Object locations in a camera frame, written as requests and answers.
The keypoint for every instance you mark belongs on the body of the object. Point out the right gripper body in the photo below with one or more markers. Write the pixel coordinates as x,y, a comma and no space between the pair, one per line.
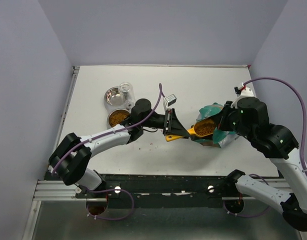
230,119

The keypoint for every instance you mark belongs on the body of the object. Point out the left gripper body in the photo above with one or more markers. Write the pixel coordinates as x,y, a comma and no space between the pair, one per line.
168,125

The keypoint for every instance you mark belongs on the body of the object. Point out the green pet food bag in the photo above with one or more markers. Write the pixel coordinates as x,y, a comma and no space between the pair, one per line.
216,138

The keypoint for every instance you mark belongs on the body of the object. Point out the brown pet food kibble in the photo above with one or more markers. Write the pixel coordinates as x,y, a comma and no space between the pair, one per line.
205,127

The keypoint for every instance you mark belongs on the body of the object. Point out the yellow plastic scoop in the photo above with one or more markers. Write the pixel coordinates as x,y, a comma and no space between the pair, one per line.
191,131

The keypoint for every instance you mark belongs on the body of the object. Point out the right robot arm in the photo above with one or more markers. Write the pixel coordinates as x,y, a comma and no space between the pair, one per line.
248,117

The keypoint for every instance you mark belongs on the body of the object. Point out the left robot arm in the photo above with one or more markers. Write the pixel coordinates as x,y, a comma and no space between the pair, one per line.
70,159

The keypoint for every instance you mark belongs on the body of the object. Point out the grey double bowl feeder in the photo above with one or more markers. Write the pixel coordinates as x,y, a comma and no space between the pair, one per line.
114,105

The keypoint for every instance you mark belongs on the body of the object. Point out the clear plastic water bottle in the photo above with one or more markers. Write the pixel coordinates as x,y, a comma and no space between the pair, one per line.
127,93

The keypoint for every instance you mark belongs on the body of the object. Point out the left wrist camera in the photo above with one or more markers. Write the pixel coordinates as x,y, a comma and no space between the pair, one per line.
168,101

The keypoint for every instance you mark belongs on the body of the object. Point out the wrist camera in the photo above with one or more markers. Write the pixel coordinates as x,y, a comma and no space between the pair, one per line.
242,91
168,101

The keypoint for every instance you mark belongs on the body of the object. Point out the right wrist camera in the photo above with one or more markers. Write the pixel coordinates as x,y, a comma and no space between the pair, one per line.
242,91

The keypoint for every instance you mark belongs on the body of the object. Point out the aluminium frame profile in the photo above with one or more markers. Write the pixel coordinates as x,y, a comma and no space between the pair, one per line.
56,190

